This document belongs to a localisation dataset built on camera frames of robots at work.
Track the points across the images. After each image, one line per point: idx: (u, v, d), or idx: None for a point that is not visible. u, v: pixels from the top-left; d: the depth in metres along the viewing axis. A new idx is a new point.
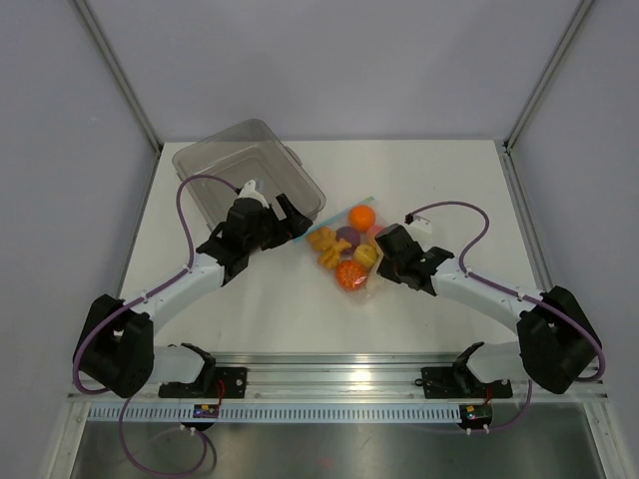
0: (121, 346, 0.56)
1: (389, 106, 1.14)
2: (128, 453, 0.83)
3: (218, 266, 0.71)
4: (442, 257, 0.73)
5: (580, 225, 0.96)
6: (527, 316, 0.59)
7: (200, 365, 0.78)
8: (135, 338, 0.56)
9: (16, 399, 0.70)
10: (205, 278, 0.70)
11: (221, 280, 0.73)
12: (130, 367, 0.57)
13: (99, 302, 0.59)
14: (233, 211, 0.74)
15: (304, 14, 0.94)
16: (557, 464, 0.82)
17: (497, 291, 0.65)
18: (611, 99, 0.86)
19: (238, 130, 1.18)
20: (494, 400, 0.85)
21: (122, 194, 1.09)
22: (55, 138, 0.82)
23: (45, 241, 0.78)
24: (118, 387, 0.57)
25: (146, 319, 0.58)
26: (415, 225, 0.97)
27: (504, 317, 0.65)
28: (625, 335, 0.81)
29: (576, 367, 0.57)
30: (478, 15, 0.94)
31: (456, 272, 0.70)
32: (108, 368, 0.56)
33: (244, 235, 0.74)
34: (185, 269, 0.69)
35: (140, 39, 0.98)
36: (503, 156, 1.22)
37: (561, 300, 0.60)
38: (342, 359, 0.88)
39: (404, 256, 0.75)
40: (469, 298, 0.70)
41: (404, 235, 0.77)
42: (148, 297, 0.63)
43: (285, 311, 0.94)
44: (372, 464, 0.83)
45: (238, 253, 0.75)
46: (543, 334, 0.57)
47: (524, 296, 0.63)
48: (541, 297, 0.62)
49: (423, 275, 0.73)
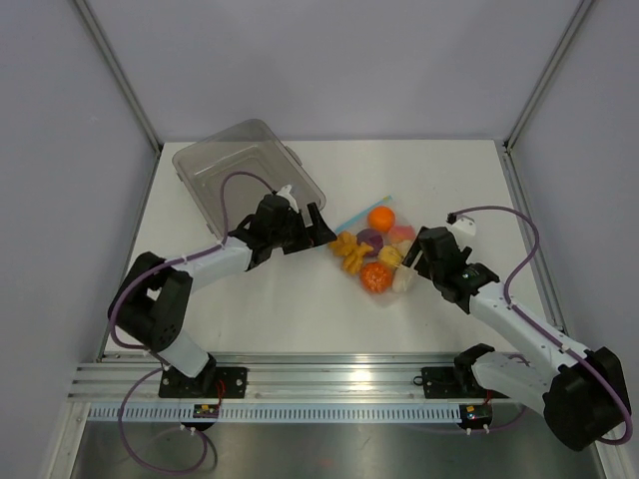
0: (160, 300, 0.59)
1: (389, 106, 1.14)
2: (131, 452, 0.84)
3: (247, 249, 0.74)
4: (486, 278, 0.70)
5: (579, 226, 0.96)
6: (565, 371, 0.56)
7: (202, 363, 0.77)
8: (175, 292, 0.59)
9: (16, 399, 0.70)
10: (235, 257, 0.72)
11: (246, 265, 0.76)
12: (163, 319, 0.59)
13: (141, 260, 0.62)
14: (262, 203, 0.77)
15: (304, 14, 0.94)
16: (556, 464, 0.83)
17: (538, 336, 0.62)
18: (610, 98, 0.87)
19: (238, 130, 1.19)
20: (495, 401, 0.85)
21: (122, 194, 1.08)
22: (55, 137, 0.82)
23: (46, 240, 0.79)
24: (150, 341, 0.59)
25: (185, 275, 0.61)
26: (457, 225, 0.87)
27: (535, 360, 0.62)
28: (624, 334, 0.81)
29: (598, 431, 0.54)
30: (478, 14, 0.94)
31: (499, 300, 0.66)
32: (143, 322, 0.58)
33: (270, 227, 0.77)
34: (219, 245, 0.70)
35: (140, 38, 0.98)
36: (503, 156, 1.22)
37: (604, 364, 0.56)
38: (342, 359, 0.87)
39: (444, 267, 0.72)
40: (505, 329, 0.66)
41: (453, 243, 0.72)
42: (188, 259, 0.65)
43: (287, 310, 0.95)
44: (371, 464, 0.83)
45: (263, 242, 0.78)
46: (577, 394, 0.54)
47: (567, 350, 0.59)
48: (584, 355, 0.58)
49: (461, 291, 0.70)
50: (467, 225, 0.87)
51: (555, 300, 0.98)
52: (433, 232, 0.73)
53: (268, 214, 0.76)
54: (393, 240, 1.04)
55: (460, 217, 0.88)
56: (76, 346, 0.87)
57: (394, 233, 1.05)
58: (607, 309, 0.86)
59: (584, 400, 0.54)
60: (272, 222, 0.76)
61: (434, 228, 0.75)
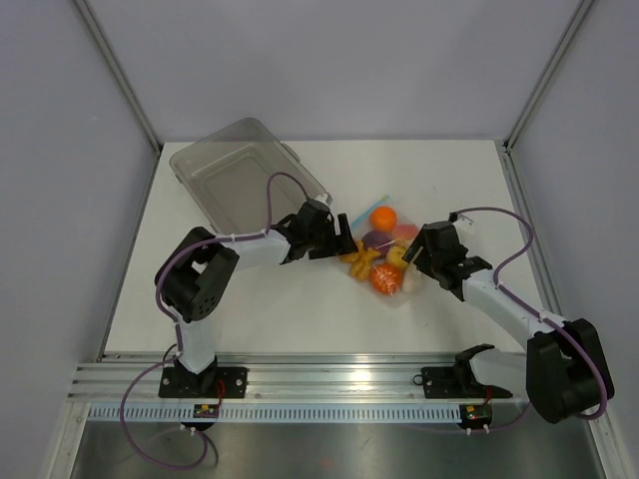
0: (206, 271, 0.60)
1: (389, 106, 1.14)
2: (136, 446, 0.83)
3: (286, 242, 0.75)
4: (479, 266, 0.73)
5: (580, 226, 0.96)
6: (540, 336, 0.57)
7: (208, 361, 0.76)
8: (223, 265, 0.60)
9: (16, 398, 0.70)
10: (273, 248, 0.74)
11: (282, 258, 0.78)
12: (205, 290, 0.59)
13: (193, 235, 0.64)
14: (305, 205, 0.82)
15: (304, 13, 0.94)
16: (557, 465, 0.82)
17: (519, 308, 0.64)
18: (611, 97, 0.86)
19: (234, 130, 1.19)
20: (494, 400, 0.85)
21: (122, 193, 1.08)
22: (55, 138, 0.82)
23: (44, 240, 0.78)
24: (188, 311, 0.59)
25: (233, 252, 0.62)
26: (460, 225, 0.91)
27: (517, 331, 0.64)
28: (625, 334, 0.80)
29: (579, 403, 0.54)
30: (478, 15, 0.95)
31: (486, 282, 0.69)
32: (185, 291, 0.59)
33: (309, 227, 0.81)
34: (263, 234, 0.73)
35: (140, 38, 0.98)
36: (503, 156, 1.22)
37: (581, 332, 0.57)
38: (342, 359, 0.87)
39: (443, 256, 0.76)
40: (493, 309, 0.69)
41: (455, 236, 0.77)
42: (235, 239, 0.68)
43: (288, 310, 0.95)
44: (371, 464, 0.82)
45: (301, 240, 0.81)
46: (550, 357, 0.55)
47: (544, 318, 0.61)
48: (561, 324, 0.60)
49: (456, 279, 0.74)
50: (467, 225, 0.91)
51: (555, 299, 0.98)
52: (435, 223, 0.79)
53: (310, 214, 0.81)
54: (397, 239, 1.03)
55: (460, 217, 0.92)
56: (76, 346, 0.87)
57: (397, 233, 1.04)
58: (608, 308, 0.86)
59: (556, 363, 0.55)
60: (312, 222, 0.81)
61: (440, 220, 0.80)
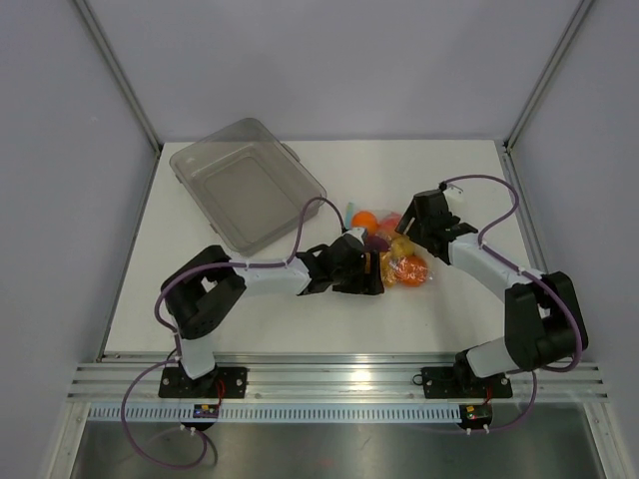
0: (209, 294, 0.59)
1: (389, 107, 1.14)
2: (136, 446, 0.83)
3: (307, 277, 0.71)
4: (465, 231, 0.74)
5: (580, 225, 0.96)
6: (518, 285, 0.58)
7: (206, 369, 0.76)
8: (226, 292, 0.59)
9: (16, 398, 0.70)
10: (290, 281, 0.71)
11: (299, 290, 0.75)
12: (203, 313, 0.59)
13: (210, 251, 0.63)
14: (342, 239, 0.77)
15: (304, 13, 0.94)
16: (558, 466, 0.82)
17: (501, 265, 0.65)
18: (611, 97, 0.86)
19: (234, 130, 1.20)
20: (494, 401, 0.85)
21: (122, 193, 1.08)
22: (55, 139, 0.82)
23: (44, 239, 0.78)
24: (184, 329, 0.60)
25: (241, 281, 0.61)
26: (448, 193, 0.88)
27: (499, 288, 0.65)
28: (625, 333, 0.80)
29: (553, 353, 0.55)
30: (478, 15, 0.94)
31: (471, 244, 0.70)
32: (184, 309, 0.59)
33: (338, 263, 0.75)
34: (283, 263, 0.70)
35: (140, 39, 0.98)
36: (503, 156, 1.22)
37: (558, 284, 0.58)
38: (342, 359, 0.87)
39: (431, 224, 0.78)
40: (479, 270, 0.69)
41: (443, 202, 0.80)
42: (249, 266, 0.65)
43: (287, 310, 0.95)
44: (371, 464, 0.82)
45: (325, 276, 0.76)
46: (525, 304, 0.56)
47: (523, 271, 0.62)
48: (539, 276, 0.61)
49: (442, 243, 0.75)
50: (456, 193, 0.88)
51: None
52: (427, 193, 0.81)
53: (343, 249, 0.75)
54: (389, 235, 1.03)
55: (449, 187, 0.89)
56: (76, 346, 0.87)
57: (383, 228, 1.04)
58: (608, 307, 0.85)
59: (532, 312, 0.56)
60: (342, 258, 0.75)
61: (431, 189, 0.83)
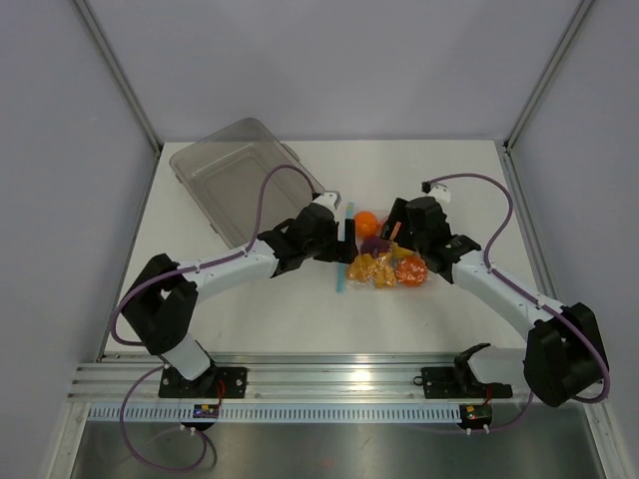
0: (164, 307, 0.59)
1: (389, 107, 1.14)
2: (134, 450, 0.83)
3: (272, 257, 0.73)
4: (469, 248, 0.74)
5: (580, 225, 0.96)
6: (540, 326, 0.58)
7: (203, 367, 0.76)
8: (180, 302, 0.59)
9: (16, 398, 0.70)
10: (258, 266, 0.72)
11: (271, 272, 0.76)
12: (163, 326, 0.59)
13: (154, 261, 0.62)
14: (306, 212, 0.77)
15: (304, 13, 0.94)
16: (557, 466, 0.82)
17: (518, 295, 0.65)
18: (611, 98, 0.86)
19: (234, 130, 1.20)
20: (494, 400, 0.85)
21: (122, 193, 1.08)
22: (55, 139, 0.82)
23: (44, 240, 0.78)
24: (148, 344, 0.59)
25: (191, 288, 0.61)
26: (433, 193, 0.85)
27: (513, 317, 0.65)
28: (625, 334, 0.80)
29: (576, 387, 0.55)
30: (478, 15, 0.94)
31: (478, 267, 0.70)
32: (143, 324, 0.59)
33: (308, 236, 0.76)
34: (242, 251, 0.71)
35: (140, 39, 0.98)
36: (503, 156, 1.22)
37: (581, 317, 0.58)
38: (342, 359, 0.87)
39: (429, 239, 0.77)
40: (487, 293, 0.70)
41: (440, 214, 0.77)
42: (200, 267, 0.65)
43: (287, 309, 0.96)
44: (372, 464, 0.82)
45: (297, 252, 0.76)
46: (550, 344, 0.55)
47: (542, 305, 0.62)
48: (560, 310, 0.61)
49: (444, 261, 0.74)
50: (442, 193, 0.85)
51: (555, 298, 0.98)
52: (421, 203, 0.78)
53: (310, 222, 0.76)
54: None
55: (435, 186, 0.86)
56: (76, 346, 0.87)
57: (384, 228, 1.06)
58: (608, 308, 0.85)
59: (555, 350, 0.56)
60: (312, 231, 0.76)
61: (422, 197, 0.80)
